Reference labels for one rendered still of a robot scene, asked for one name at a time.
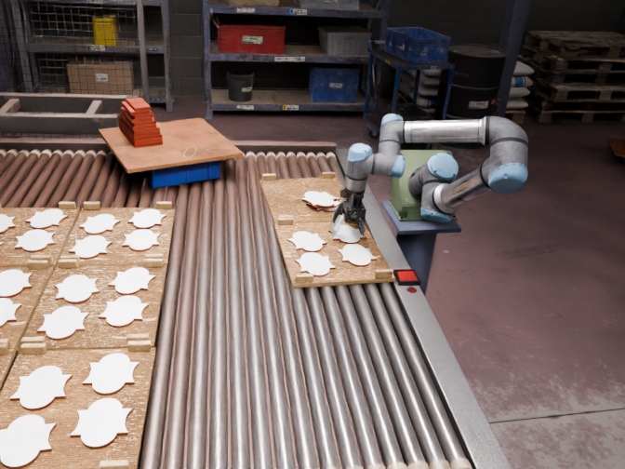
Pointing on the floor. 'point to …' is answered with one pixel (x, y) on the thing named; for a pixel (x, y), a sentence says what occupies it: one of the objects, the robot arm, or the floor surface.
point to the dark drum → (471, 86)
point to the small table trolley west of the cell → (398, 87)
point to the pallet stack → (575, 74)
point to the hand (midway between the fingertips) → (347, 233)
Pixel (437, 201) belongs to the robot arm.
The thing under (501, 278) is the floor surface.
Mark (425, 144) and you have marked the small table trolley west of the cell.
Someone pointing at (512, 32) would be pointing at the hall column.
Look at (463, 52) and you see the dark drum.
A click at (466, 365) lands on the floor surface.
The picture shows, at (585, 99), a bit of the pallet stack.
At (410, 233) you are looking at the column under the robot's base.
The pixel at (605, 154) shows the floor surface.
